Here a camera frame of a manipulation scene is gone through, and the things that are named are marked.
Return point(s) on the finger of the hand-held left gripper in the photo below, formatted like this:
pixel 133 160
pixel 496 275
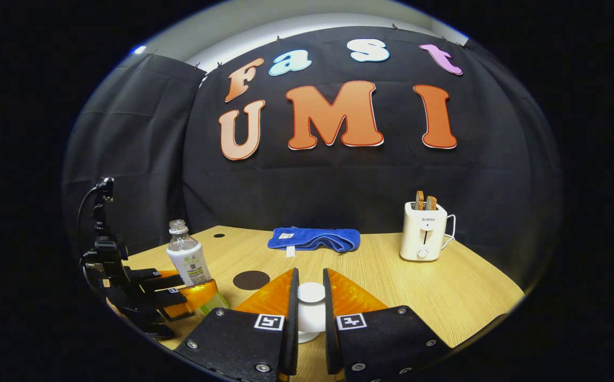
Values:
pixel 166 298
pixel 145 275

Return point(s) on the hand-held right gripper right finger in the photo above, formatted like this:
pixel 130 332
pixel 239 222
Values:
pixel 331 339

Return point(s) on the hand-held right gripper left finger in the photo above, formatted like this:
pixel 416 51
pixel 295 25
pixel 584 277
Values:
pixel 289 339

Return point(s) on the white teacup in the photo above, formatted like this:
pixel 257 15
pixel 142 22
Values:
pixel 309 337

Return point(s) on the clear water bottle white label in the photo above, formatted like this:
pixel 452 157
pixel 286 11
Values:
pixel 187 260

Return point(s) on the white teacup lid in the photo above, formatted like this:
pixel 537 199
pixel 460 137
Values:
pixel 311 293

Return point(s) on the dark round coaster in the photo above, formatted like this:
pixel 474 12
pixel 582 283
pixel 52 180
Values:
pixel 251 280

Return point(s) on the blue folded towel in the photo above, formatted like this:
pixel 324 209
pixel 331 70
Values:
pixel 312 239

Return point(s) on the white toaster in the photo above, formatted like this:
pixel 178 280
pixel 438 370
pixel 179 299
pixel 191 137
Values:
pixel 423 233

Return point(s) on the black backdrop cloth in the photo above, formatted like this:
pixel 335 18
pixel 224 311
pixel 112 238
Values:
pixel 339 185

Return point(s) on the toast slice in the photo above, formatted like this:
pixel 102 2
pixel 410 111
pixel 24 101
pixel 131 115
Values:
pixel 431 203
pixel 419 200

